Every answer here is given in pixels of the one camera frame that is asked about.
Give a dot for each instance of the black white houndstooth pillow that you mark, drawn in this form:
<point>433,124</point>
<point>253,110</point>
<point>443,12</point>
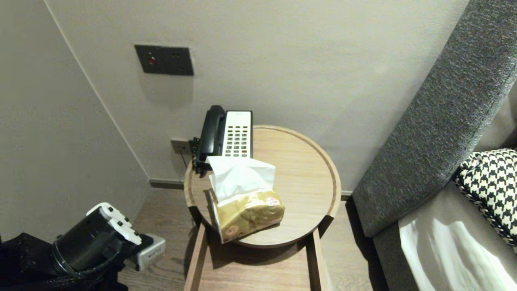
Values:
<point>492,182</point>

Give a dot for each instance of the grey wall socket plate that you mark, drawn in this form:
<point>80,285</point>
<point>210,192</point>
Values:
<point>177,146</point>

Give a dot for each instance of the curved wooden nightstand drawer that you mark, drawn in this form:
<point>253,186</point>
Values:
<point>258,270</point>

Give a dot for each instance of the dark wall switch panel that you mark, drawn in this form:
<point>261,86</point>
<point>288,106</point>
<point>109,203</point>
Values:
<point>165,60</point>

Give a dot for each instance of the white gold tissue pack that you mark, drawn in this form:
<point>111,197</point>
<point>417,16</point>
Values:
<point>246,202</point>

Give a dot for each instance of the grey fabric headboard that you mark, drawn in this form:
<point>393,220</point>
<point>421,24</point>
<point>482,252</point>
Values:
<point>444,101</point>

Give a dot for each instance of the white black telephone base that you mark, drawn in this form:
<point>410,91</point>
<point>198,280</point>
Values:
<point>238,133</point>

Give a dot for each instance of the round wooden nightstand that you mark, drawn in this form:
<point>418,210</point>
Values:
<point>307,173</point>

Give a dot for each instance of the white bed sheet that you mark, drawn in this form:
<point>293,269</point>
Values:
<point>452,250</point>

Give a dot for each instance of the grey fabric bed base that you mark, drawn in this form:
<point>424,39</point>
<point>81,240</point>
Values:
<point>389,262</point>

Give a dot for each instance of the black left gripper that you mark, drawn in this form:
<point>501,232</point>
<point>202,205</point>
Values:
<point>89,242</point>

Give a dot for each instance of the black telephone handset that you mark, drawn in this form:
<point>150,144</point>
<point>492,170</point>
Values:
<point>212,129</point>

